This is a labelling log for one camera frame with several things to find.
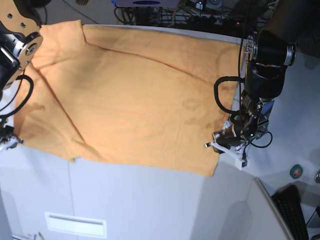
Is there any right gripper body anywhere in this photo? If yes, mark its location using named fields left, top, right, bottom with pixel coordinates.
left=0, top=125, right=15, bottom=144

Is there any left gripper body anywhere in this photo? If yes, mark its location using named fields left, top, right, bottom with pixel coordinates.
left=212, top=121, right=248, bottom=150

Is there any orange yellow t-shirt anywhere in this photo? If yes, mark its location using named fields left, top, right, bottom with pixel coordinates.
left=14, top=20, right=239, bottom=177

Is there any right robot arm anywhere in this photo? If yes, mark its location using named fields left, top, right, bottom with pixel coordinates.
left=0, top=0, right=43, bottom=151

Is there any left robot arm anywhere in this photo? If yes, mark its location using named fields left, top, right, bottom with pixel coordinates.
left=205, top=0, right=320, bottom=170

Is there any green tape roll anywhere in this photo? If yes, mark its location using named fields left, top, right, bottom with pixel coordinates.
left=289, top=164, right=303, bottom=179

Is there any black keyboard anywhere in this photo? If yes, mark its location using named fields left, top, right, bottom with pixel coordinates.
left=271, top=184, right=309, bottom=240

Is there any beige board panel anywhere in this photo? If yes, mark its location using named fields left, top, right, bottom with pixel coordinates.
left=249, top=177, right=293, bottom=240

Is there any silver metal knob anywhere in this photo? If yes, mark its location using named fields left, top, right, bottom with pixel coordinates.
left=314, top=170, right=320, bottom=184

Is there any white rectangular tray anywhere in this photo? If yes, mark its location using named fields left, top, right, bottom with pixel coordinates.
left=44, top=212, right=107, bottom=239

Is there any pencil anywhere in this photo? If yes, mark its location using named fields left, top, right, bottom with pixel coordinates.
left=38, top=232, right=45, bottom=240

